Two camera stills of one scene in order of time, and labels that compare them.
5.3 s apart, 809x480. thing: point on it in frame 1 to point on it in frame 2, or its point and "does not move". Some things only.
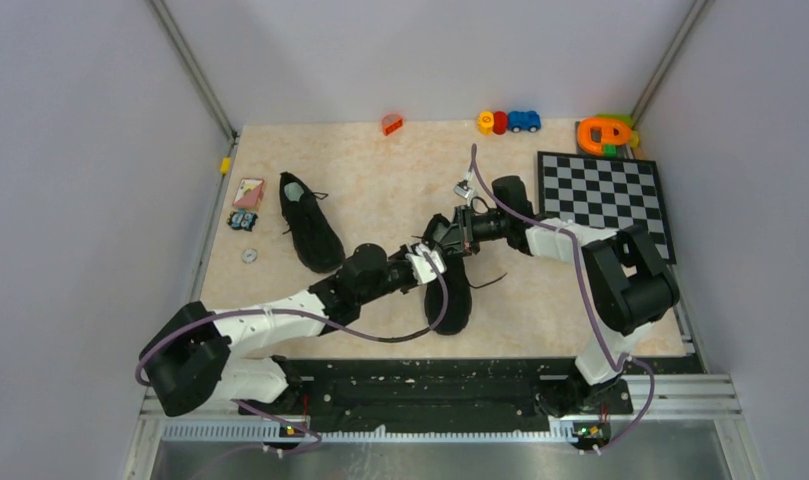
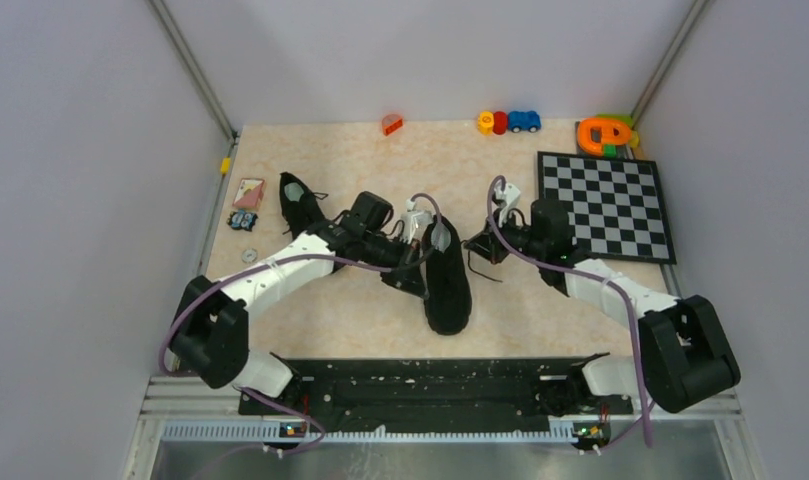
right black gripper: [466, 231] to [487, 244]
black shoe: [457, 284] does not move
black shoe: [316, 239] does not move
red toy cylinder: [500, 122] does not move
